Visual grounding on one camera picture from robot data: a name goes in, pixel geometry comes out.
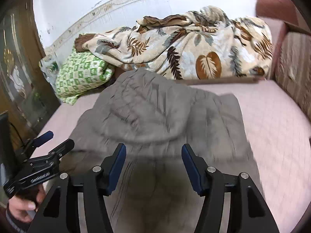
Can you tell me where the wooden wardrobe with glass doors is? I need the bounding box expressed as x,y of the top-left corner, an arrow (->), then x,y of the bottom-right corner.
0,0 -> 61,151

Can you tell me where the printed plastic bag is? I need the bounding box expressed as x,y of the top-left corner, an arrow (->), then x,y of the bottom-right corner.
39,58 -> 60,85

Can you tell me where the person's left hand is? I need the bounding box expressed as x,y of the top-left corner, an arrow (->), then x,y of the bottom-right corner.
8,184 -> 46,224

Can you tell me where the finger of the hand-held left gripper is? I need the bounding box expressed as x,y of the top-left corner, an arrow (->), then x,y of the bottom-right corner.
47,139 -> 75,162
23,130 -> 54,151

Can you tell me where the leaf print blanket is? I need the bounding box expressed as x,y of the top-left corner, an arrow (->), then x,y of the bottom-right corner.
74,5 -> 274,80

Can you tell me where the grey quilted jacket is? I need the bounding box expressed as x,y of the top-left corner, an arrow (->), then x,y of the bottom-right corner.
58,68 -> 264,233

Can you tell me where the bed with pink sheet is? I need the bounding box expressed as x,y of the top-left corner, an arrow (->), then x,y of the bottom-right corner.
29,79 -> 311,233

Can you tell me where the person's left forearm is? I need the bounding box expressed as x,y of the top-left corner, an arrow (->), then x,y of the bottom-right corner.
5,204 -> 31,233

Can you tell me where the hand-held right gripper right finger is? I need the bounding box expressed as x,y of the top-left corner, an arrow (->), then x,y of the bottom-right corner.
181,144 -> 280,233

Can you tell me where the green patterned pillow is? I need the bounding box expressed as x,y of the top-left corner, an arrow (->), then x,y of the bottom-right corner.
55,47 -> 114,106

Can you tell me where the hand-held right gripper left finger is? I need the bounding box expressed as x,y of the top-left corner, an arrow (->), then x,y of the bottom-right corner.
28,143 -> 127,233

